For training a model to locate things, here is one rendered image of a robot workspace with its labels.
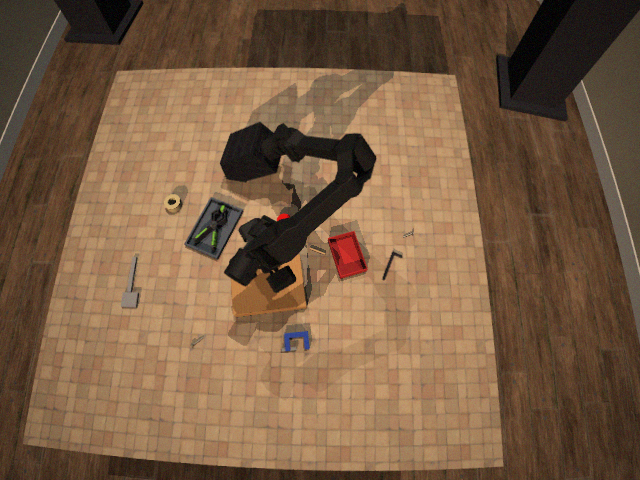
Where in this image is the blue c-shaped clamp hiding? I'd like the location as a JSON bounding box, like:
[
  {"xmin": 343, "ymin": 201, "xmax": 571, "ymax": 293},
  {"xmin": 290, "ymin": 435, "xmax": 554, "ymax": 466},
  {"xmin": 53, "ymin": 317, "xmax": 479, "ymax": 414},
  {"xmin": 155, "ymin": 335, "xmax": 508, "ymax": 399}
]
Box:
[{"xmin": 281, "ymin": 331, "xmax": 310, "ymax": 352}]

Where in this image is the red tray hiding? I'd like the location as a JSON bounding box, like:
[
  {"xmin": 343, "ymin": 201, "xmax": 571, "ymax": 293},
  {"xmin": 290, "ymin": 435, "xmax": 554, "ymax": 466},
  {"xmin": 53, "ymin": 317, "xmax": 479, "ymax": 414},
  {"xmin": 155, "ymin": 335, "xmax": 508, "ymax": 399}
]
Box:
[{"xmin": 328, "ymin": 231, "xmax": 368, "ymax": 279}]

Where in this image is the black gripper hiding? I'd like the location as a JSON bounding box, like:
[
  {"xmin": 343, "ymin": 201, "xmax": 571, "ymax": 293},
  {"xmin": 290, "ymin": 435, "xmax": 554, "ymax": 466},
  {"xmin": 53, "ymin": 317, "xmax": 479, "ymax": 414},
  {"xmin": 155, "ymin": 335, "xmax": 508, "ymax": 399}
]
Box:
[{"xmin": 238, "ymin": 218, "xmax": 296, "ymax": 293}]

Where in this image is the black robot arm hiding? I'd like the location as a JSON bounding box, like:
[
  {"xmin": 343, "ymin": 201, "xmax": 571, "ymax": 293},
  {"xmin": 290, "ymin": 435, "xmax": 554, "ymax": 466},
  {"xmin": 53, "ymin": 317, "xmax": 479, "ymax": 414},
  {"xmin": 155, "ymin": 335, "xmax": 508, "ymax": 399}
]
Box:
[{"xmin": 224, "ymin": 123, "xmax": 376, "ymax": 286}]

